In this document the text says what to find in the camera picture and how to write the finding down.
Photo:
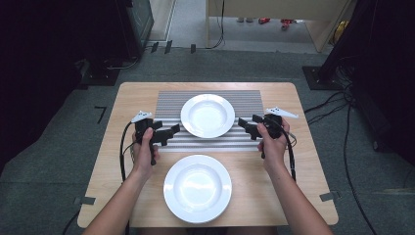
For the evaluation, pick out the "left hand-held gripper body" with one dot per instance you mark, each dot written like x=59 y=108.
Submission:
x=141 y=125

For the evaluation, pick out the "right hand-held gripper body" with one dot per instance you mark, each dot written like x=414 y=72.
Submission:
x=274 y=125

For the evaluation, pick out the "white plate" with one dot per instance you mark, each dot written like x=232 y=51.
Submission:
x=197 y=188
x=207 y=116

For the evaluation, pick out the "person's right hand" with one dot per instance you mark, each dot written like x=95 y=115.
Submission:
x=275 y=151

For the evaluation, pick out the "person's left hand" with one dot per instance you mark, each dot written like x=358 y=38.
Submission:
x=142 y=156

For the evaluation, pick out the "grey striped placemat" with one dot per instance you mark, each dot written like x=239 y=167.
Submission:
x=248 y=99

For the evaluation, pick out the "black stand base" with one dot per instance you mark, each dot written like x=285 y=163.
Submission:
x=318 y=80
x=99 y=76

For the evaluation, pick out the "black tape strip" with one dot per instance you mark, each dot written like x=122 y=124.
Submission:
x=168 y=47
x=193 y=48
x=154 y=47

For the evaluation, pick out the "grey tape piece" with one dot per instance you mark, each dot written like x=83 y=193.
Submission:
x=329 y=196
x=85 y=200

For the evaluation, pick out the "small red tool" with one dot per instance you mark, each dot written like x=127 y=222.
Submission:
x=264 y=20

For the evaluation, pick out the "red power tool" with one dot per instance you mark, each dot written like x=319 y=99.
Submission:
x=287 y=23

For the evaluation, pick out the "dark glass cabinet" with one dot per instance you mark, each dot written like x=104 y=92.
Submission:
x=138 y=23

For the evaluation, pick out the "yellow object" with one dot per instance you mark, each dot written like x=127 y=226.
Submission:
x=341 y=31

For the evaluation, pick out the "black curtain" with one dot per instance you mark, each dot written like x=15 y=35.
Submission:
x=39 y=65

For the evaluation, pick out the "dark equipment stand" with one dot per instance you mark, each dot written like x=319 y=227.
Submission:
x=381 y=65

